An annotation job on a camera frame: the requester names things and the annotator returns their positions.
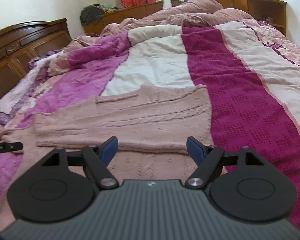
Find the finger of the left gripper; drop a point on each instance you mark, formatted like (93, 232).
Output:
(10, 147)

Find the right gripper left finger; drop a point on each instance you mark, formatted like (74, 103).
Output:
(62, 184)

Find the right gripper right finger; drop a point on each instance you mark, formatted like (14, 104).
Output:
(242, 184)

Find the magenta patchwork quilt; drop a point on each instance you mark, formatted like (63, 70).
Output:
(251, 72)

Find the dark green bag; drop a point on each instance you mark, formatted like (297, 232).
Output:
(91, 13)

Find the pink knitted cardigan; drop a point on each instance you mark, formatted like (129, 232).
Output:
(151, 124)

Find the dark wooden headboard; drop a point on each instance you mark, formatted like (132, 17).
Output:
(22, 42)

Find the lilac pillow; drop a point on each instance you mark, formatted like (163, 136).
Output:
(16, 97)

